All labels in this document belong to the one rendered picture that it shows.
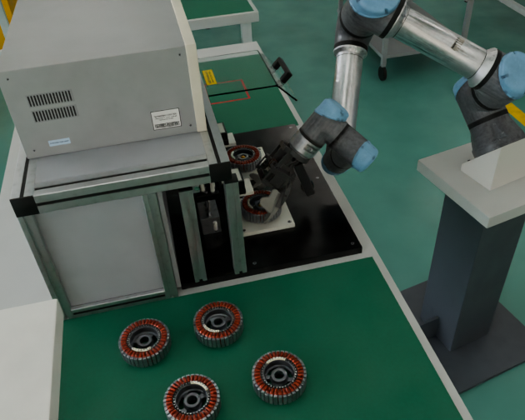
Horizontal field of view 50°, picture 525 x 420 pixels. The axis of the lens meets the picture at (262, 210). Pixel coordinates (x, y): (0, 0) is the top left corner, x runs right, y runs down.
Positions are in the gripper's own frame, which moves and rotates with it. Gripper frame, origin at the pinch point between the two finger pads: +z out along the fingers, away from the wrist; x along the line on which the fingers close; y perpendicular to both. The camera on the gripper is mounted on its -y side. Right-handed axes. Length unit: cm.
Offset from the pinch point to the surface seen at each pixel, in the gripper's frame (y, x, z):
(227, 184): 24.2, 20.4, -11.9
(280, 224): -4.2, 6.8, -1.7
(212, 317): 11.8, 31.8, 14.7
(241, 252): 9.4, 20.4, 2.8
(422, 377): -19, 58, -11
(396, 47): -145, -210, -46
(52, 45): 65, -2, -12
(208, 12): -12, -165, -4
